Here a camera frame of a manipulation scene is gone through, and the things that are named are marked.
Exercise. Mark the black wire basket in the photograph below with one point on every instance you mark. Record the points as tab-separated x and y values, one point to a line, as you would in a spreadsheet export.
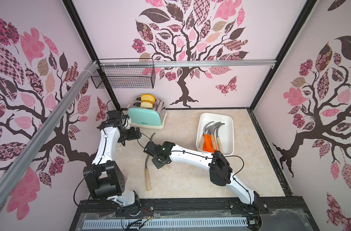
125	73

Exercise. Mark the aluminium rail back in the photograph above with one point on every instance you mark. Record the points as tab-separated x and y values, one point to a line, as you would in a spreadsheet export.
259	62

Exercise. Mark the orange handle sickle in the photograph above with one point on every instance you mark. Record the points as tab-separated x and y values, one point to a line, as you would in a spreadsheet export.
208	137
210	141
211	133
213	142

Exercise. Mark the aluminium rail left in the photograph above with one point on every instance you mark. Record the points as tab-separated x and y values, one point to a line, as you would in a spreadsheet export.
23	161

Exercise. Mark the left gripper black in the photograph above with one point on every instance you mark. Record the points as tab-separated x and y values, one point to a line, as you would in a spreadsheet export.
131	136

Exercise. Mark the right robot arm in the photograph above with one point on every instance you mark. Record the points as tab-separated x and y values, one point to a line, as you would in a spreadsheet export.
220	171

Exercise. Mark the aluminium rail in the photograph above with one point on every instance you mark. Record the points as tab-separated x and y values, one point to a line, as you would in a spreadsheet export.
23	161
259	62

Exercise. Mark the pale bread slice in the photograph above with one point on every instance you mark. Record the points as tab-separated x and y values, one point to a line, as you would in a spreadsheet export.
147	104

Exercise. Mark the yellow bread slice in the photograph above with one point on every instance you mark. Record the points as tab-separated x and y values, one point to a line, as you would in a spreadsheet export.
148	98

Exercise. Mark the white cable duct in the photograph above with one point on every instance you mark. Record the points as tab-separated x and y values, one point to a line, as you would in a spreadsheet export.
163	223

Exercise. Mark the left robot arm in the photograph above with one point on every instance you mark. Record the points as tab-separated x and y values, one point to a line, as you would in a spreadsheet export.
103	177

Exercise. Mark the mint green toaster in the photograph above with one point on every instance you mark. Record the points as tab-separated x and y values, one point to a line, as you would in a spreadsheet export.
151	118

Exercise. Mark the white storage box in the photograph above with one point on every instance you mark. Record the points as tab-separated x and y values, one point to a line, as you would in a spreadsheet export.
226	132

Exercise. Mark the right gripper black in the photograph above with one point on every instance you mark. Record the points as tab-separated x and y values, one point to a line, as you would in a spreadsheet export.
149	148

